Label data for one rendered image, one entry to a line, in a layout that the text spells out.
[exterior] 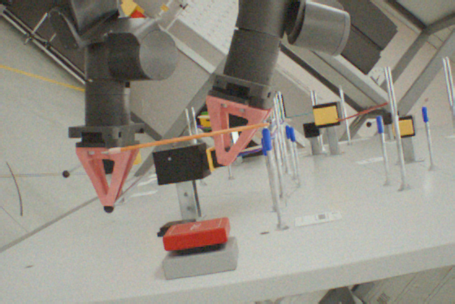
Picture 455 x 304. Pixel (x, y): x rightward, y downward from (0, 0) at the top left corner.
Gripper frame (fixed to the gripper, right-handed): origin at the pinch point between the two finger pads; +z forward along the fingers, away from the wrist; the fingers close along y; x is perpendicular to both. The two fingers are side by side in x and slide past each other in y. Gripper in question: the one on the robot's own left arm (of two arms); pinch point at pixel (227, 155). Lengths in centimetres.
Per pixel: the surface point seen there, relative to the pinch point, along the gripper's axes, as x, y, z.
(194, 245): -3.0, -26.0, 3.1
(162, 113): 209, 735, 92
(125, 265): 3.7, -20.0, 8.9
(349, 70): -12, 99, -15
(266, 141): -5.1, -12.6, -4.5
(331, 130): -11, 56, -1
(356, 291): -28, 72, 36
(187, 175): 3.7, -2.1, 3.2
